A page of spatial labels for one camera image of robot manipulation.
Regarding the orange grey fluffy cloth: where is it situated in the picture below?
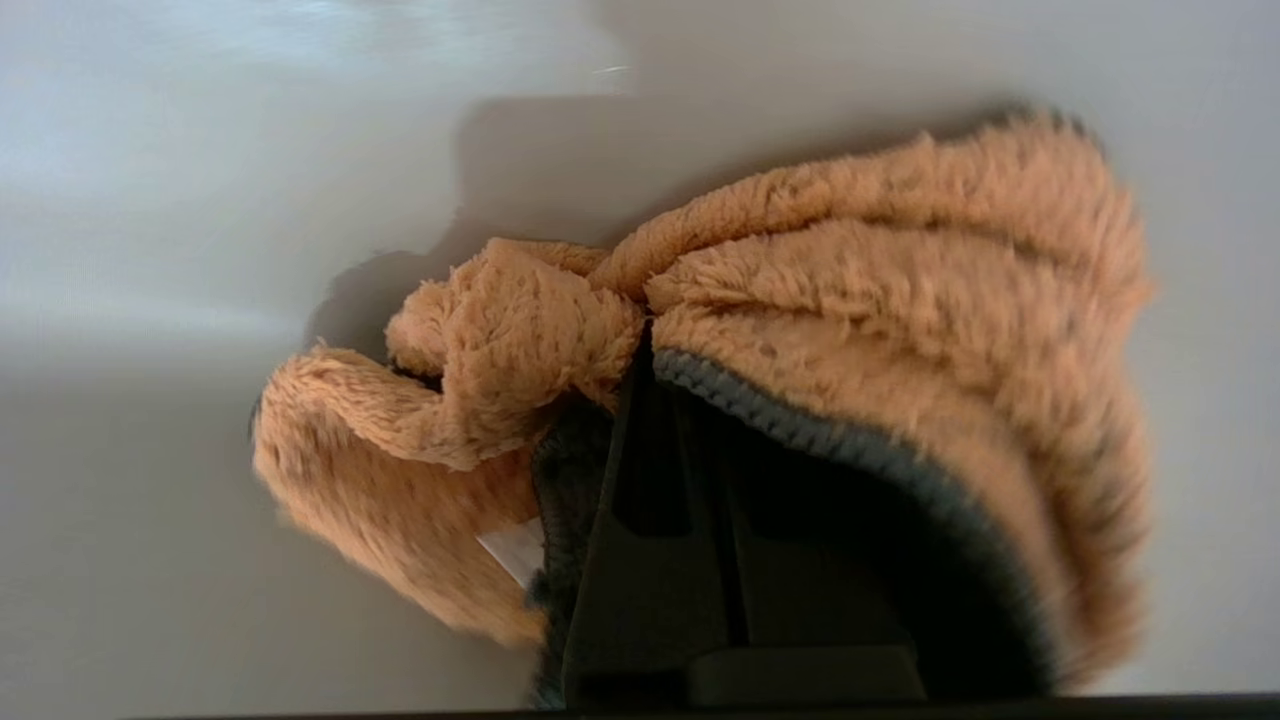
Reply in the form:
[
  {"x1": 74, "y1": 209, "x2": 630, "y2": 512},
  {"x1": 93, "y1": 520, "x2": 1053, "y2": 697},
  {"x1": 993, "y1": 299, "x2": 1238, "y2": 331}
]
[{"x1": 250, "y1": 105, "x2": 1156, "y2": 706}]

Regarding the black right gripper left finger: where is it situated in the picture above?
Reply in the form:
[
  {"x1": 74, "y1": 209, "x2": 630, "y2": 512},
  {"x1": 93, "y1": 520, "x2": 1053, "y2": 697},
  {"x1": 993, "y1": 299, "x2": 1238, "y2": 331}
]
[{"x1": 560, "y1": 340, "x2": 746, "y2": 706}]

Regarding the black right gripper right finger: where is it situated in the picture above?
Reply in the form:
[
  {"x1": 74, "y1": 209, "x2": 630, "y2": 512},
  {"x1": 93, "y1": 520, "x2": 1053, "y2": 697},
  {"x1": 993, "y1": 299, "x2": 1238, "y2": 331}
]
[{"x1": 690, "y1": 395, "x2": 926, "y2": 651}]

